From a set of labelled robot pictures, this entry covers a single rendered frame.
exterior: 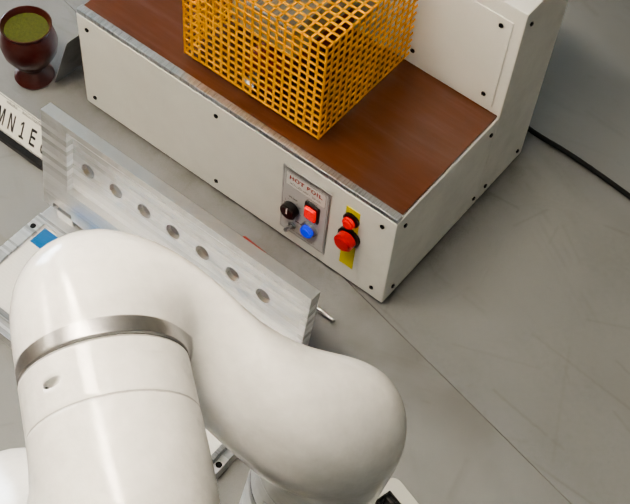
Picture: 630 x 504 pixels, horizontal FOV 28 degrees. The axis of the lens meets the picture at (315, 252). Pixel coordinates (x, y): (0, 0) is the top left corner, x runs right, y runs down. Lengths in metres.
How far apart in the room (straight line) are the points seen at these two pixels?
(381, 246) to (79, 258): 0.92
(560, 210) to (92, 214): 0.67
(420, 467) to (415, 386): 0.11
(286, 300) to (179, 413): 0.82
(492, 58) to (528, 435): 0.48
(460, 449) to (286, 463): 0.87
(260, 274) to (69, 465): 0.86
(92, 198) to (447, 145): 0.47
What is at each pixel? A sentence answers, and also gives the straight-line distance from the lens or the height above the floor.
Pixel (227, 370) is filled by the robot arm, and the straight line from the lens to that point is 0.75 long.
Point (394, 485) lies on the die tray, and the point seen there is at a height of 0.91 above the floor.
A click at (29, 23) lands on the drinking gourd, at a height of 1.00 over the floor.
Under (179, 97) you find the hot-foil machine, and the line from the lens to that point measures 1.71.
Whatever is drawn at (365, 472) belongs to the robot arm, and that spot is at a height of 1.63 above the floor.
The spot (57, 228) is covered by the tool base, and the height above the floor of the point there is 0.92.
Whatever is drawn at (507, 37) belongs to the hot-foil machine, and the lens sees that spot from 1.59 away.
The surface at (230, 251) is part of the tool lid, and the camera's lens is 1.53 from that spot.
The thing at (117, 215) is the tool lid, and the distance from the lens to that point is 1.66.
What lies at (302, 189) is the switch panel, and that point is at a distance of 1.64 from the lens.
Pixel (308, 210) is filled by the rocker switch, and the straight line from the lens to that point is 1.64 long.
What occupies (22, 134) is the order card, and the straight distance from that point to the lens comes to 1.86.
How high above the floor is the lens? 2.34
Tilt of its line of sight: 55 degrees down
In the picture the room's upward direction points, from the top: 6 degrees clockwise
